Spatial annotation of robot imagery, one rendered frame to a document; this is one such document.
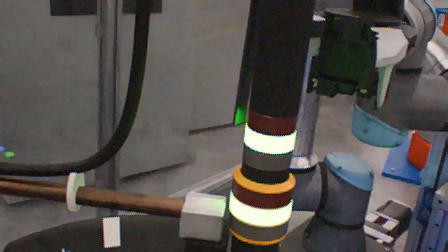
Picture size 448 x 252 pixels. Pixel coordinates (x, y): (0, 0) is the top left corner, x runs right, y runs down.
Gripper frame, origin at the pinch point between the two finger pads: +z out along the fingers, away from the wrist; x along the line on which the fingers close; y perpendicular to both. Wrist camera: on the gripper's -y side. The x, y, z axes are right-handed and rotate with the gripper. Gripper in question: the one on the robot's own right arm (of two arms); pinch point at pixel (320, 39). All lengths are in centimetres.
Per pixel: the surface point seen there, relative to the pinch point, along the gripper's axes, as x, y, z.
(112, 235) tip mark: 18.9, 24.5, 1.7
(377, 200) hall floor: 41, 165, -308
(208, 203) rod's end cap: 3.0, 11.1, 9.8
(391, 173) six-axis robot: 43, 161, -353
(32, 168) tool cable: 14.7, 10.1, 15.2
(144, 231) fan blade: 16.4, 24.2, -0.7
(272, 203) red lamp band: -1.7, 9.5, 9.5
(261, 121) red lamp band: -0.2, 4.0, 9.6
